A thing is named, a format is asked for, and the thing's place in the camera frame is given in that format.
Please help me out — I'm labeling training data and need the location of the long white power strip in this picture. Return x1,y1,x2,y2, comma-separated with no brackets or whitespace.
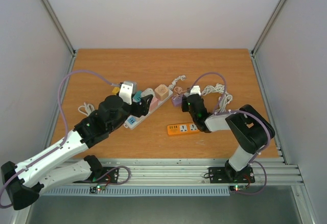
124,90,174,130

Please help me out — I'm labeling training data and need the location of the pink cube socket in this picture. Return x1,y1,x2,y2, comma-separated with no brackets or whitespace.
149,97,159,112

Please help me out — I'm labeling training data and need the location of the white round switch socket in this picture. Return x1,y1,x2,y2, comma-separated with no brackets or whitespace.
141,88,155,98

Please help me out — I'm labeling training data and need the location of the peach cube adapter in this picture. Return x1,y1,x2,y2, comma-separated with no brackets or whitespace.
154,84,169,101

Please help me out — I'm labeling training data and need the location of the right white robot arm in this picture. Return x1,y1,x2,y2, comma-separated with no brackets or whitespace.
181,94,275,181

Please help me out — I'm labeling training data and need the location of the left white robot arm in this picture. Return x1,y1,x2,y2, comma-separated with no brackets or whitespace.
1,95,153,210

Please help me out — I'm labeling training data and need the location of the teal power strip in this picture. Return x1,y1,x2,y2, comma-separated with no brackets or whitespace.
132,91,142,104

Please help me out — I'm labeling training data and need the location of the purple power strip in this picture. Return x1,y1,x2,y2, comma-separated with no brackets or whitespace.
171,94,183,107

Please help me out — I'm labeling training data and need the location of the orange power strip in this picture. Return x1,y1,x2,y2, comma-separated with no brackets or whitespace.
167,123,200,136

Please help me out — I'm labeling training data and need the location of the yellow cube adapter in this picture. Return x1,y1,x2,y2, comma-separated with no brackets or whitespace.
111,87,120,95

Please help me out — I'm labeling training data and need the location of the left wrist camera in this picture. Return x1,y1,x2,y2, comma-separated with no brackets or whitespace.
119,81,137,105

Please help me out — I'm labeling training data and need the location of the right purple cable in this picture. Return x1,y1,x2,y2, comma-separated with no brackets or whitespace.
191,72,272,196

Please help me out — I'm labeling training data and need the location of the purple cable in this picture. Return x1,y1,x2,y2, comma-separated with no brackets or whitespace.
0,70,121,208
191,72,272,196

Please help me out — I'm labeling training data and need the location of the white coiled power cord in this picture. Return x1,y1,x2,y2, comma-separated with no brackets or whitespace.
200,83,233,114

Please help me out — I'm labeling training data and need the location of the white left power cord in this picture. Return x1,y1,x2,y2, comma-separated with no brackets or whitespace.
78,102,97,117

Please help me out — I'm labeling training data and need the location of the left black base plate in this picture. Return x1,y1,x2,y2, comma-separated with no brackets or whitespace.
74,167,119,184

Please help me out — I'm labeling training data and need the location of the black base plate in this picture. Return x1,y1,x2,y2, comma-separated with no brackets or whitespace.
74,167,119,184
203,166,255,184

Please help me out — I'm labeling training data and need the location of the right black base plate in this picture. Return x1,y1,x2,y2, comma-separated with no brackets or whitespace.
203,166,255,184

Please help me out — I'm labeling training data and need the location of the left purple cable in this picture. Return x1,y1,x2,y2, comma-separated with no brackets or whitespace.
0,70,121,208

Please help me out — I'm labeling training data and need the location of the aluminium rail frame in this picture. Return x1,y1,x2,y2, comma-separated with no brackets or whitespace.
27,49,317,223

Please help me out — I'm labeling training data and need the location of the grey slotted cable duct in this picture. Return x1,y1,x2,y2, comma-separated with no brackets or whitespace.
45,186,230,197

